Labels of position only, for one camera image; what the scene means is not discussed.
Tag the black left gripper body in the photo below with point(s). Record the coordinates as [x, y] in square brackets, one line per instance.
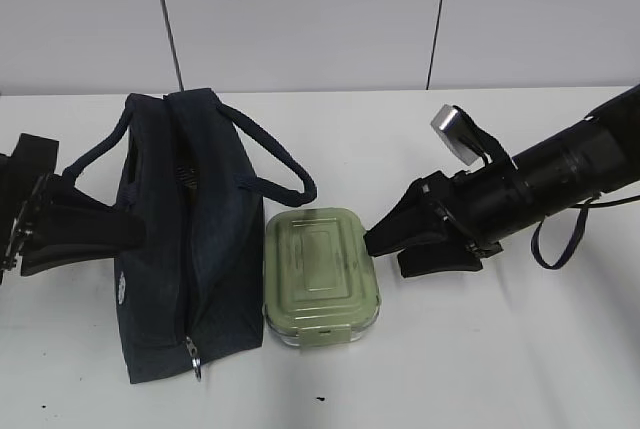
[32, 158]

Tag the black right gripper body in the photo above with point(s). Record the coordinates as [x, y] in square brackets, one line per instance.
[440, 190]

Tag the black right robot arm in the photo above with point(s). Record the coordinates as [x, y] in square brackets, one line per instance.
[569, 170]

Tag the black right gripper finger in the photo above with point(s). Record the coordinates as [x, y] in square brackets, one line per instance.
[437, 258]
[417, 221]

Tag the green lid lunch box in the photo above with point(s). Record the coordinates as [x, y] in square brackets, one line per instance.
[320, 285]

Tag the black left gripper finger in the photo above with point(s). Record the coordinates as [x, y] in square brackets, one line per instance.
[72, 218]
[37, 261]

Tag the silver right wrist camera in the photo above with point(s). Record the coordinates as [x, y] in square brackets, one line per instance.
[456, 130]

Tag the dark blue lunch bag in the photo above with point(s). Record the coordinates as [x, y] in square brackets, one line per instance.
[197, 173]

